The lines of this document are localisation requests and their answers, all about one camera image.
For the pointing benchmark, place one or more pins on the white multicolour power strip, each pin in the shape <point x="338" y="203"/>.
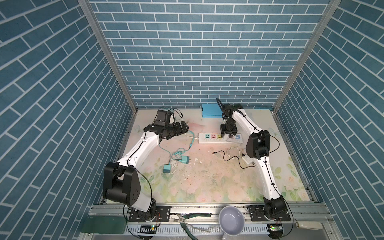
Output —
<point x="217" y="138"/>

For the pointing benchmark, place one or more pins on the teal square charger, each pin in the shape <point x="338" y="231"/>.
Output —
<point x="167" y="168"/>

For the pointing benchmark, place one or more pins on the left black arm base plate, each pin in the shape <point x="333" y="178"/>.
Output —
<point x="163" y="212"/>

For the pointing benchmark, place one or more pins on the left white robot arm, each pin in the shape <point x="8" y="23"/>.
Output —
<point x="121" y="179"/>

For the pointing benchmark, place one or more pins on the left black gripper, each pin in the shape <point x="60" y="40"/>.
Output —
<point x="178" y="131"/>

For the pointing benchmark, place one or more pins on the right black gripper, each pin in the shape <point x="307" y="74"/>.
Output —
<point x="233" y="133"/>

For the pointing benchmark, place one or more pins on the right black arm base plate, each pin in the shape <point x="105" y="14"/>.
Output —
<point x="259" y="213"/>

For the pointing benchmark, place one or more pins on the light blue box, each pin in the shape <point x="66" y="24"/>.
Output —
<point x="211" y="111"/>

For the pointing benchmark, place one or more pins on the dark green board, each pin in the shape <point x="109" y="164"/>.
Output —
<point x="104" y="225"/>

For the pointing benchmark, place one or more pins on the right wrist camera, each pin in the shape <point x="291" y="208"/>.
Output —
<point x="228" y="109"/>

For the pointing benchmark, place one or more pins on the white charger with black cable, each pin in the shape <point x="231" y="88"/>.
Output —
<point x="244" y="160"/>

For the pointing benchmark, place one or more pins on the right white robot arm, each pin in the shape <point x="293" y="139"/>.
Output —
<point x="258" y="152"/>

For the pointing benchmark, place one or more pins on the grey bowl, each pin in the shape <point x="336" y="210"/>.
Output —
<point x="231" y="221"/>

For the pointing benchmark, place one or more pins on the teal plug adapter with prongs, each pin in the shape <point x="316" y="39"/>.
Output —
<point x="184" y="159"/>

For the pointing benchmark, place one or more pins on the white slotted cable duct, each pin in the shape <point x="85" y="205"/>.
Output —
<point x="175" y="230"/>

